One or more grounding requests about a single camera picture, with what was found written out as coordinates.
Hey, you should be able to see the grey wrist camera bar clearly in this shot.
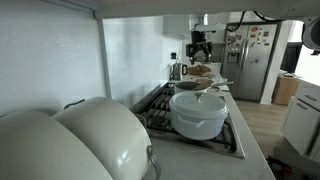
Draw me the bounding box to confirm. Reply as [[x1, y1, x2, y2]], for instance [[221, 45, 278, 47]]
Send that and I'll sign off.
[[194, 23, 228, 33]]

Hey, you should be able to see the cardboard box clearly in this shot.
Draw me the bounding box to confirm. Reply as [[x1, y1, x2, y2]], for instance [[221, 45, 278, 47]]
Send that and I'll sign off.
[[271, 74, 300, 106]]

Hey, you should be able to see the wooden spatula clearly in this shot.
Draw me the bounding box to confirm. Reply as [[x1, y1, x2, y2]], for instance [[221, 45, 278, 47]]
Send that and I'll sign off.
[[192, 78, 215, 92]]

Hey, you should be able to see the white saucepan with long handle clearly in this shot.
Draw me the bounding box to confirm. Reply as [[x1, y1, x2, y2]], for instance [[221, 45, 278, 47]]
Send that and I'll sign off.
[[173, 80, 234, 96]]

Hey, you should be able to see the steel electric kettle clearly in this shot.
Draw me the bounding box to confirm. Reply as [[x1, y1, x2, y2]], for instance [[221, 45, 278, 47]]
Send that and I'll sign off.
[[171, 62, 188, 82]]

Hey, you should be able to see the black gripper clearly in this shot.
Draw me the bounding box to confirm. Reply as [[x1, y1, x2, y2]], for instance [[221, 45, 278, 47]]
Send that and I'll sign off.
[[185, 30, 214, 66]]

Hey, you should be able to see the steel fridge with magnets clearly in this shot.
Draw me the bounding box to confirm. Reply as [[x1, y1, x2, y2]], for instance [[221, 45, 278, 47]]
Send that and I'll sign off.
[[221, 22, 283, 102]]

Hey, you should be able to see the white casserole pot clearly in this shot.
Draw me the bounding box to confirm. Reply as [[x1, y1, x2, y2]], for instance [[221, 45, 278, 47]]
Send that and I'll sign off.
[[169, 103, 229, 141]]

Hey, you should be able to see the black monitor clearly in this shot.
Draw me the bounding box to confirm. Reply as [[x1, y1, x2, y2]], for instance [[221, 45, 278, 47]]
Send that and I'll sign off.
[[279, 41, 304, 74]]

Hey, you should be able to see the steel range hood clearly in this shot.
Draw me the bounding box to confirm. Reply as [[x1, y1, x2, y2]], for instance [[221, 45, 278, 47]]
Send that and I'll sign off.
[[162, 13, 193, 39]]

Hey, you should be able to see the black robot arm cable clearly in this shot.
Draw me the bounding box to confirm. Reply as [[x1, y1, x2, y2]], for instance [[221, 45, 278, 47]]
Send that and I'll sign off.
[[225, 10, 284, 33]]

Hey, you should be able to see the white casserole lid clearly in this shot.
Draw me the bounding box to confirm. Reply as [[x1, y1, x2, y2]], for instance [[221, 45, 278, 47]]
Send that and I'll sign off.
[[168, 91, 229, 120]]

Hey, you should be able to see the round plate leaning on wall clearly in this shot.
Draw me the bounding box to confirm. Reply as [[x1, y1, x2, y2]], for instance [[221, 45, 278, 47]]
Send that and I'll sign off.
[[0, 109, 114, 180]]

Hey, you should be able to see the black robot mounting board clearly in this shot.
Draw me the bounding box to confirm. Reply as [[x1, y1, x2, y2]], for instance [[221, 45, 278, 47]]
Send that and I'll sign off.
[[266, 146, 320, 180]]

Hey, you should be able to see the black gas cooktop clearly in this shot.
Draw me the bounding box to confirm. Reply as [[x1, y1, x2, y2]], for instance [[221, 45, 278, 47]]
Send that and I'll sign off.
[[129, 81, 246, 159]]

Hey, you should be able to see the white island cabinet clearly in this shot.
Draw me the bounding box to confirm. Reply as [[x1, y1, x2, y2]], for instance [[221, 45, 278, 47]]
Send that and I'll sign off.
[[281, 81, 320, 161]]

